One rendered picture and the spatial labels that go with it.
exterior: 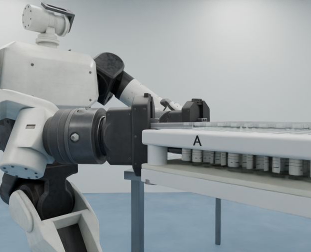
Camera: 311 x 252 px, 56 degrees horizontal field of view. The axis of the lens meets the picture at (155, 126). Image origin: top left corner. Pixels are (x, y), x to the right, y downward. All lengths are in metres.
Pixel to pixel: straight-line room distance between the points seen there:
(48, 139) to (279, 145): 0.31
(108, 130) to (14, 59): 0.41
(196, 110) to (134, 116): 0.16
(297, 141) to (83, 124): 0.28
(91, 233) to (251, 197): 0.58
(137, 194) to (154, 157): 0.78
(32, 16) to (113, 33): 3.50
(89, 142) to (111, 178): 3.84
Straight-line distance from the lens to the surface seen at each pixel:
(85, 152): 0.43
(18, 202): 0.87
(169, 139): 0.36
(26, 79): 0.76
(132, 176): 1.13
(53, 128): 0.45
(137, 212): 1.18
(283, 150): 0.29
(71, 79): 0.82
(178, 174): 0.36
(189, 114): 0.53
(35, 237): 0.82
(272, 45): 4.65
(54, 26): 0.90
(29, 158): 0.47
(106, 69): 0.95
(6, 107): 0.53
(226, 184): 0.32
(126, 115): 0.42
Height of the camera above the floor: 1.06
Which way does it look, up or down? 1 degrees down
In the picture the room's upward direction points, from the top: straight up
